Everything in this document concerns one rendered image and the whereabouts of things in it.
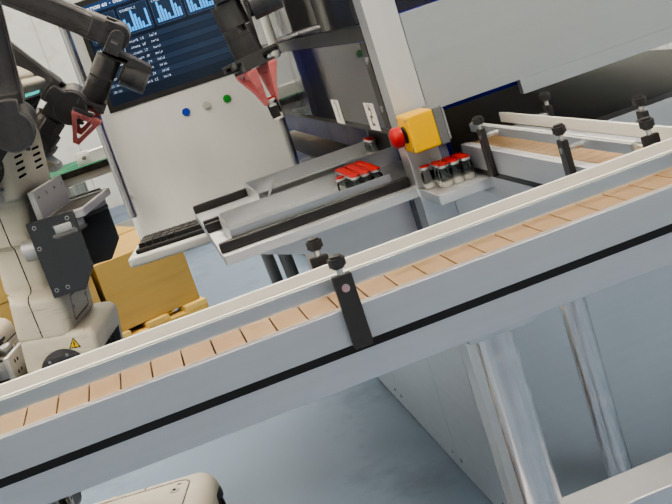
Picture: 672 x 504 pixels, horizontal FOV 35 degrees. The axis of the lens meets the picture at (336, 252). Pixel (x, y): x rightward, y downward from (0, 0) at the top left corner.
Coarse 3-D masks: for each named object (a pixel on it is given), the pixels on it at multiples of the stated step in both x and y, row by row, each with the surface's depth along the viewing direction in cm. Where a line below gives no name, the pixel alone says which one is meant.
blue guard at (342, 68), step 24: (312, 48) 261; (336, 48) 236; (360, 48) 214; (288, 72) 307; (312, 72) 272; (336, 72) 244; (360, 72) 222; (288, 96) 322; (312, 96) 284; (336, 96) 254; (360, 96) 230; (360, 120) 238
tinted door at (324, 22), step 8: (312, 0) 246; (320, 0) 238; (328, 0) 231; (336, 0) 224; (344, 0) 217; (320, 8) 241; (328, 8) 234; (336, 8) 226; (344, 8) 220; (320, 16) 244; (328, 16) 236; (336, 16) 229; (344, 16) 222; (352, 16) 215; (320, 24) 247; (328, 24) 239; (336, 24) 232; (344, 24) 224; (352, 24) 218
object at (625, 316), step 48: (480, 192) 212; (624, 288) 222; (528, 336) 219; (624, 336) 224; (384, 384) 340; (432, 384) 264; (576, 384) 224; (624, 384) 226; (432, 432) 288; (480, 432) 232; (576, 432) 225; (624, 432) 228; (480, 480) 250; (576, 480) 227
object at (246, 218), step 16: (384, 176) 214; (288, 192) 237; (304, 192) 238; (320, 192) 238; (336, 192) 213; (352, 192) 214; (240, 208) 235; (256, 208) 236; (272, 208) 237; (288, 208) 233; (304, 208) 212; (224, 224) 220; (240, 224) 233; (256, 224) 211
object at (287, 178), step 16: (320, 160) 272; (336, 160) 273; (352, 160) 248; (368, 160) 248; (384, 160) 249; (272, 176) 270; (288, 176) 271; (304, 176) 270; (320, 176) 246; (256, 192) 247; (272, 192) 245
